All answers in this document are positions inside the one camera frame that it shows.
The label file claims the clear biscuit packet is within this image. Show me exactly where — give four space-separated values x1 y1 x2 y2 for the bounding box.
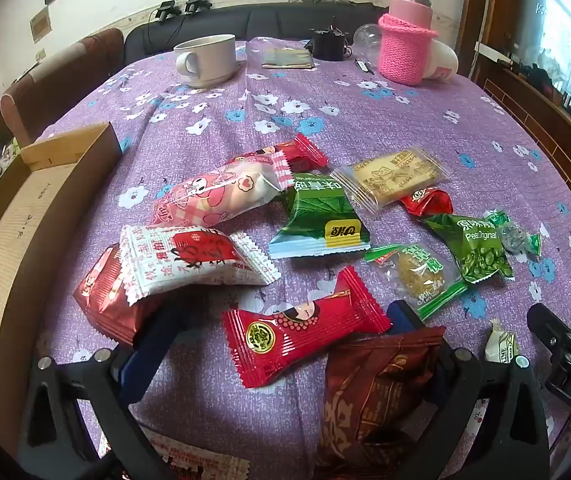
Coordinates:
338 147 451 216

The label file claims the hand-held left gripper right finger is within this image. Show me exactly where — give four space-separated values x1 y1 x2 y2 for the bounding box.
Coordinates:
387 301 551 480

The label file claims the small green wrapped candy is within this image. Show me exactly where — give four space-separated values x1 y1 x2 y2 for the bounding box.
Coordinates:
494 209 543 262

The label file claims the dark brown snack packet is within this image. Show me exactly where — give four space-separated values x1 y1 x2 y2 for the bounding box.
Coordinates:
314 327 447 480

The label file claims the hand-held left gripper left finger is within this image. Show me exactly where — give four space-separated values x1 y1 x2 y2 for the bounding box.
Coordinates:
18 301 191 480

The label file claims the white and red snack packet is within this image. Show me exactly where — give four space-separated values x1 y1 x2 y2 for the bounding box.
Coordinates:
120 225 282 307

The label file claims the dark red snack packet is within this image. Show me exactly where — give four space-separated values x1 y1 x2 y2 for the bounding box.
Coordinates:
73 244 167 346

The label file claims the green leaf print snack packet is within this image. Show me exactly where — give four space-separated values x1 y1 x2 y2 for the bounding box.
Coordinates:
268 172 372 261

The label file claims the clear plastic lid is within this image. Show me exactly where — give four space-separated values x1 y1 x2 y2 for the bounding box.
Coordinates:
354 23 384 52

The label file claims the black leather sofa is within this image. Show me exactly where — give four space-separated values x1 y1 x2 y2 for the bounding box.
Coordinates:
124 2 391 68

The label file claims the small black container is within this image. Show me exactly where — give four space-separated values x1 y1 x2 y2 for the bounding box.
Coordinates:
310 29 350 61

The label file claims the wooden cabinet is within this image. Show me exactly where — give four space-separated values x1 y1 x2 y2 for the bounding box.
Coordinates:
470 42 571 211

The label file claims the purple floral tablecloth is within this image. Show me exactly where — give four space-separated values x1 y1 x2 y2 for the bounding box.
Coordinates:
36 35 571 480

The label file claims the white and red flat packet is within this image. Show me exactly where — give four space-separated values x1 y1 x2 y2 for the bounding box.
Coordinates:
138 426 252 480

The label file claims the pink checked snack packet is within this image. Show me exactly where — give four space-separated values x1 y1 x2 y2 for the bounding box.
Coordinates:
150 152 287 227

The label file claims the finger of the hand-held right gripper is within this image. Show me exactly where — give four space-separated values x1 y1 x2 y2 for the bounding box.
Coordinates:
526 302 571 367

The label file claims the small framed picture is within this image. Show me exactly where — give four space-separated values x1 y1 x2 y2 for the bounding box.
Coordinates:
29 6 51 44

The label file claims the small red snack packet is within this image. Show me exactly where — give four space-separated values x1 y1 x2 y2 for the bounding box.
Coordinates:
399 187 454 219

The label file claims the cardboard box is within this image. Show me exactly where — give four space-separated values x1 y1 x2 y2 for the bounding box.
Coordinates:
0 122 122 426

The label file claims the small white wrapped candy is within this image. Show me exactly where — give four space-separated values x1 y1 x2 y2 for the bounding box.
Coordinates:
484 318 519 364

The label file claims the small white box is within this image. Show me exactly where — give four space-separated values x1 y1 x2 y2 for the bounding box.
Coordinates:
474 42 502 64

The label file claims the clear green-edged snack packet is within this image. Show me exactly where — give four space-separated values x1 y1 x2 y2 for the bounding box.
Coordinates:
364 243 468 322

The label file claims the brown armchair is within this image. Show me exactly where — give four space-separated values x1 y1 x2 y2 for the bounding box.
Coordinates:
0 27 126 149

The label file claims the green pea snack packet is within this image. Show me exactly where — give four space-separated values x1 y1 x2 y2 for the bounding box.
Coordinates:
423 212 515 284

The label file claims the bottle with pink knit sleeve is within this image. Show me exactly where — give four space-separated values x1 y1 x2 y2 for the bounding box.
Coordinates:
377 0 440 86

